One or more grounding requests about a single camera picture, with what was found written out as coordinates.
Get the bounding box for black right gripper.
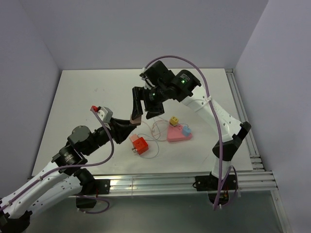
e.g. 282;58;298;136
131;84;168;120

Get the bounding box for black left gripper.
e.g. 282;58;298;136
84;116;136;155

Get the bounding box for pink charger plug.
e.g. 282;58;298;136
129;134;139;143

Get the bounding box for red cube adapter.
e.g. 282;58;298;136
132;137;149;155

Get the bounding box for yellow charger plug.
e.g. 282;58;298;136
169;116;179;126

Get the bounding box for pink triangular power strip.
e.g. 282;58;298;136
167;124;193;143

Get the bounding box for blue charger plug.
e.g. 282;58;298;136
182;125;191;137

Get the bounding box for brown charger plug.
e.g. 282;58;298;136
130;116;141;126

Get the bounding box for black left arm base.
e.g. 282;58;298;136
75;179;110;210

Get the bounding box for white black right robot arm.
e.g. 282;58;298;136
131;61;251;189

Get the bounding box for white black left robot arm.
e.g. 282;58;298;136
0;118;136;233

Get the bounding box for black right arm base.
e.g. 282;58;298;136
192;174;238;205

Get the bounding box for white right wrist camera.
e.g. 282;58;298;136
139;67;154;90

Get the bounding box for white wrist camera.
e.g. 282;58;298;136
90;105;113;124
139;67;154;90

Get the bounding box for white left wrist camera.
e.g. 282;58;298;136
90;105;113;124

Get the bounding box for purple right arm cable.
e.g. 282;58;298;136
145;55;239;211

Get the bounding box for aluminium table frame rail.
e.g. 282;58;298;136
21;68;292;233

